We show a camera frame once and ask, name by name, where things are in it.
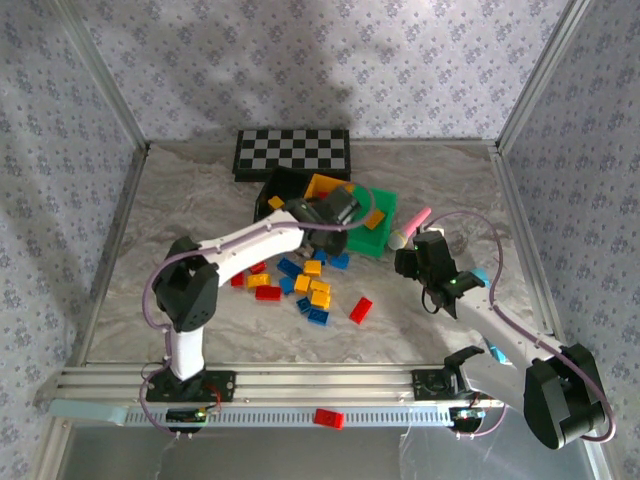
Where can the small circuit board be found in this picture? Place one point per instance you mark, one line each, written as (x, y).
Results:
(467, 415)
(185, 415)

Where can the light blue plastic plate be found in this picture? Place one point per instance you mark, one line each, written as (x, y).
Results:
(85, 412)

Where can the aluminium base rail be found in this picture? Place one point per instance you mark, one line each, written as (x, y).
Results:
(320, 382)

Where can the small blue lego brick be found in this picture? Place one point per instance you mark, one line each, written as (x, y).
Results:
(320, 257)

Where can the green plastic bin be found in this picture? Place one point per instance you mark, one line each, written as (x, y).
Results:
(385, 197)

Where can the pink toy microphone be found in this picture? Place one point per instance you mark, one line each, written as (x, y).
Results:
(400, 240)

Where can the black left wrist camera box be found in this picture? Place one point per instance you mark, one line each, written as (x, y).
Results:
(345, 205)

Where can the small red lego brick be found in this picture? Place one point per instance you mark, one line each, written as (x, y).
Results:
(237, 280)

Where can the long red lego brick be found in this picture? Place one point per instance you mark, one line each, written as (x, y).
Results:
(330, 418)
(361, 310)
(268, 293)

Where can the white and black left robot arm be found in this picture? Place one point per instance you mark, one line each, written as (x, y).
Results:
(260, 237)

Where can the aluminium side rail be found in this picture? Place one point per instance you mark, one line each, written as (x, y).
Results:
(525, 240)
(112, 250)

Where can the black and white chessboard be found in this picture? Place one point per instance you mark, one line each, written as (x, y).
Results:
(292, 150)

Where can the black plastic bin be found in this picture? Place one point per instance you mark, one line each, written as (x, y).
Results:
(287, 182)

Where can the light blue plastic tube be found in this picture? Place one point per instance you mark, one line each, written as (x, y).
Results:
(479, 276)

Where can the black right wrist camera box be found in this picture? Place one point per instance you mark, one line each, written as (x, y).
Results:
(432, 250)

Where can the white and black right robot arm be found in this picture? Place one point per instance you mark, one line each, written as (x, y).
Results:
(500, 325)

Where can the aluminium frame post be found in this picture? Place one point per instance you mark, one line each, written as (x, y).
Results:
(540, 75)
(105, 80)

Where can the yellow plastic bin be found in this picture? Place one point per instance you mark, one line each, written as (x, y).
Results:
(320, 182)

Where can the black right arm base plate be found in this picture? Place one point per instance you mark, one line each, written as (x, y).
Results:
(425, 385)

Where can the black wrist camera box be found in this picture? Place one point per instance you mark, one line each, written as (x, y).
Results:
(345, 205)
(432, 250)

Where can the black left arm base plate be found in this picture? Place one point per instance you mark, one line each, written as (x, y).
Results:
(220, 385)

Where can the long yellow lego brick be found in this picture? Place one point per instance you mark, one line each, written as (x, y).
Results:
(258, 280)

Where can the long blue lego brick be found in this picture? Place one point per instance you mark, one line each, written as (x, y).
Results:
(318, 316)
(290, 267)

